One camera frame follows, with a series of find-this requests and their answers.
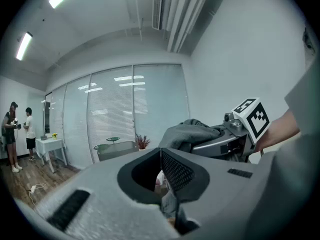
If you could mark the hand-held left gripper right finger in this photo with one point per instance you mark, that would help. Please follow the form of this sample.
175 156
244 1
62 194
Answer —
225 191

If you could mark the white-clothed small table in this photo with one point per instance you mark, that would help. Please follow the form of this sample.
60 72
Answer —
50 145

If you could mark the white ceiling pipes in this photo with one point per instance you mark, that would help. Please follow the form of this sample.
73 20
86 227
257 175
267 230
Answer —
185 16

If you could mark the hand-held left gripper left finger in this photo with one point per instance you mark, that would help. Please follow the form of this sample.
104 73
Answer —
105 199

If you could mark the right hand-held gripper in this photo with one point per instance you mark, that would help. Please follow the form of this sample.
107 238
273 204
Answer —
240 134

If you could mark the person's right forearm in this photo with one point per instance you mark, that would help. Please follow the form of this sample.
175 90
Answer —
277 131

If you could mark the grey clothes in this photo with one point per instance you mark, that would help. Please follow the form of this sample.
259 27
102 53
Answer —
185 134

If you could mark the ceiling air vent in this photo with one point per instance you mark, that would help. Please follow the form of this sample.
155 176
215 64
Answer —
157 7

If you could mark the white power strip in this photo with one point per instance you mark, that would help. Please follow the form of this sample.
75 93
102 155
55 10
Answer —
32 190

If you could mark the green leaf-shaped plate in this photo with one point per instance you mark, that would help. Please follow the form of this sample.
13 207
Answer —
100 147
113 139

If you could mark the reddish brown potted plant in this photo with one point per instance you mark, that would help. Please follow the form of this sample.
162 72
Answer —
142 142

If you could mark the person's white shirt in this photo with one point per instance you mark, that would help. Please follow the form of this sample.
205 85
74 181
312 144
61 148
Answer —
300 184

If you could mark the black tray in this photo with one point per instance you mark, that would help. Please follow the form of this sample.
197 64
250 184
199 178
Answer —
117 152

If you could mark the yellow flower bunch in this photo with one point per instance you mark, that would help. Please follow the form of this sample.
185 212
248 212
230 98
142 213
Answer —
54 135

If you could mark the grey rectangular block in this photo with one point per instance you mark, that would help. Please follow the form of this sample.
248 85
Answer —
43 138

